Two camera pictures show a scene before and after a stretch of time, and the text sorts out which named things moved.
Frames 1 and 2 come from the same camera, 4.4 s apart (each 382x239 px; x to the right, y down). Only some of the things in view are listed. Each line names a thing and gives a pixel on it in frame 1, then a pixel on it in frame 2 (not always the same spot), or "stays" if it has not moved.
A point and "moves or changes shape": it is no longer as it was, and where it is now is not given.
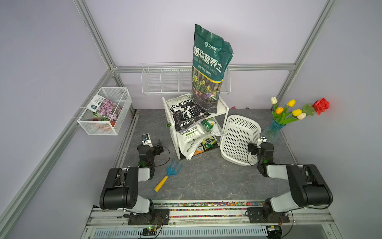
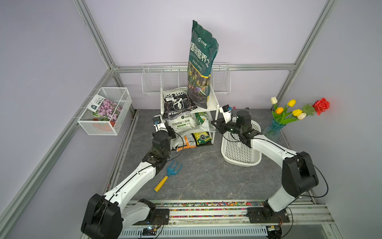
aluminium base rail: x=211 y=219 stays
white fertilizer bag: x=188 y=139 -> x=182 y=125
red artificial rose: x=321 y=105 stays
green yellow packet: x=209 y=142 -> x=201 y=137
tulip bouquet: x=283 y=116 stays
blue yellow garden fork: x=170 y=172 stays
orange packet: x=197 y=152 -> x=187 y=144
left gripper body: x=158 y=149 -> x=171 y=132
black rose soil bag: x=184 y=112 -> x=176 y=101
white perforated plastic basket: x=238 y=131 stays
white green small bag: x=210 y=125 moves or changes shape
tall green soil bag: x=211 y=55 moves or changes shape
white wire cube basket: x=106 y=111 stays
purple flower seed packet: x=104 y=108 stays
